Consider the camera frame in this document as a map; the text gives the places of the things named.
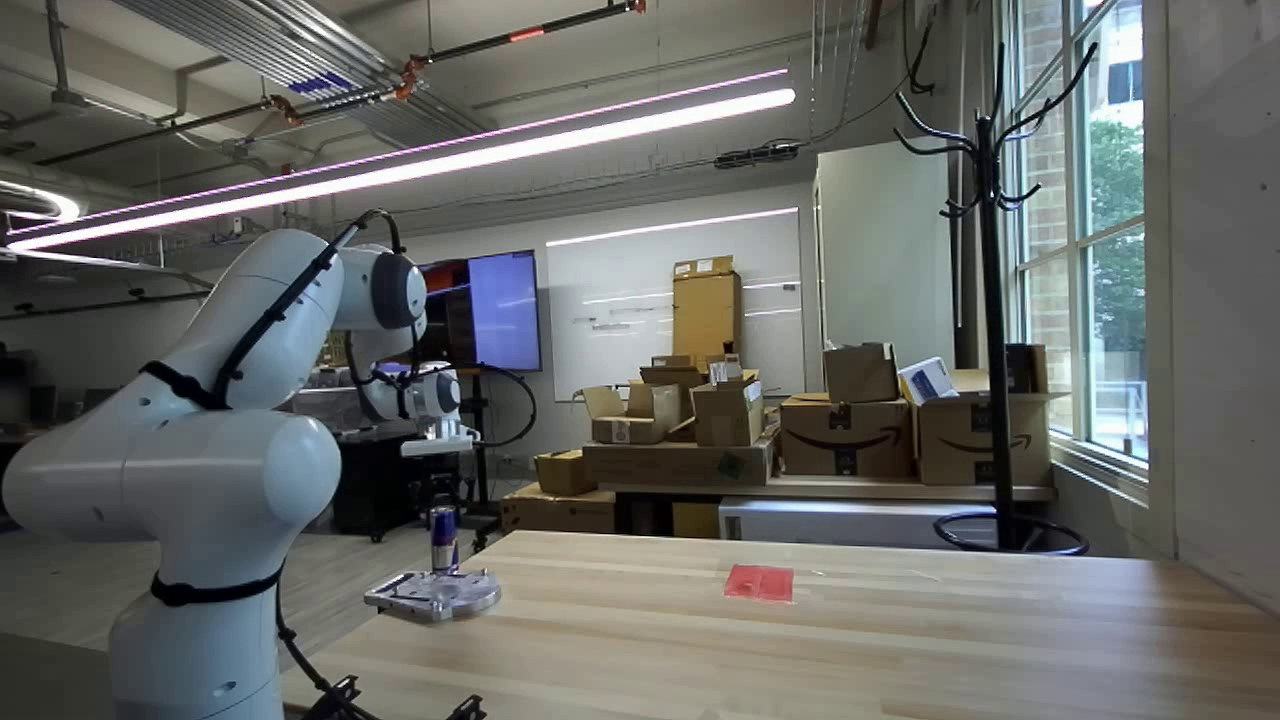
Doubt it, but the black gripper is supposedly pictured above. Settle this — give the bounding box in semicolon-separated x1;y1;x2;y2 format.
422;454;471;545

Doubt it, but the blue silver energy drink can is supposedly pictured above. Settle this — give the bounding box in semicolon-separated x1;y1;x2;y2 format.
428;503;464;581

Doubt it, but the silver metal plate object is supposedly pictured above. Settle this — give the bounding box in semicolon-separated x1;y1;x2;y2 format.
360;564;504;628

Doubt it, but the black rolling TV stand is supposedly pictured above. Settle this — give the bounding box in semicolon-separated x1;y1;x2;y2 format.
455;369;543;550

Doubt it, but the large cardboard box with label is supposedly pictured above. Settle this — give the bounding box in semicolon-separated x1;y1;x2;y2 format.
501;480;622;534

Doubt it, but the small open cardboard box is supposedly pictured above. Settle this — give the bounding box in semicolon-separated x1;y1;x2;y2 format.
532;449;601;501

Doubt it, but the small labelled cardboard box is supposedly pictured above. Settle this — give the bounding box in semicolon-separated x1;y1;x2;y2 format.
590;413;670;449

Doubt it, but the large TV screen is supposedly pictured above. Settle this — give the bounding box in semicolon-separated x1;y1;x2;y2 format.
422;249;548;379

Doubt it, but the long flat cardboard box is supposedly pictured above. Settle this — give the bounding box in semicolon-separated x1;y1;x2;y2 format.
581;439;777;492

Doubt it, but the medium stacked cardboard box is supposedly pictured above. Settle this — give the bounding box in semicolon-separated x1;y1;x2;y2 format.
636;351;709;393

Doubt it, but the narrow upright cardboard box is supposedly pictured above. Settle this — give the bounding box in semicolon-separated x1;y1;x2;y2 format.
687;377;767;452

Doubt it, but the red white flat packet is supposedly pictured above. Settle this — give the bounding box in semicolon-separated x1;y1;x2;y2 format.
724;558;800;609

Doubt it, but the tall upright cardboard box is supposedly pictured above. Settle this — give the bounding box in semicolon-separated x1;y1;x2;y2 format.
670;253;745;373

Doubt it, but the black-legged side table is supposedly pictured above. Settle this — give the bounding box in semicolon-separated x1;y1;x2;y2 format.
613;472;1061;541

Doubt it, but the ceiling strip light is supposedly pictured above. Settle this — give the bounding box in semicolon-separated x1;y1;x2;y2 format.
0;63;800;259

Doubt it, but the Amazon smile cardboard box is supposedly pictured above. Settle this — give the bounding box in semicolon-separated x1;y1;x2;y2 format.
777;393;922;484
911;386;1056;486

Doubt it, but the plain cardboard box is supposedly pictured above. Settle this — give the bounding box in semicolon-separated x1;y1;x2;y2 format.
821;338;904;407

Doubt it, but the black coat rack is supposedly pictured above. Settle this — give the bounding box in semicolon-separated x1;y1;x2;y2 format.
889;37;1105;558

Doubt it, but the open cardboard box dark inside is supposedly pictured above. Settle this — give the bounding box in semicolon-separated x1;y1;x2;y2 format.
999;338;1054;399

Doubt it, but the large paned window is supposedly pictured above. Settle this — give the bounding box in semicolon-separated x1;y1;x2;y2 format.
996;0;1151;472

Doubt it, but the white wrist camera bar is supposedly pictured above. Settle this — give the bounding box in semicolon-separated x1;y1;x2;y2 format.
395;432;479;465

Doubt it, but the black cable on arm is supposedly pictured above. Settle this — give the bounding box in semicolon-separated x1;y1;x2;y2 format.
137;206;409;416

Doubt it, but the wall whiteboard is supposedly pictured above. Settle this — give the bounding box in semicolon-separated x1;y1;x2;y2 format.
541;204;810;399

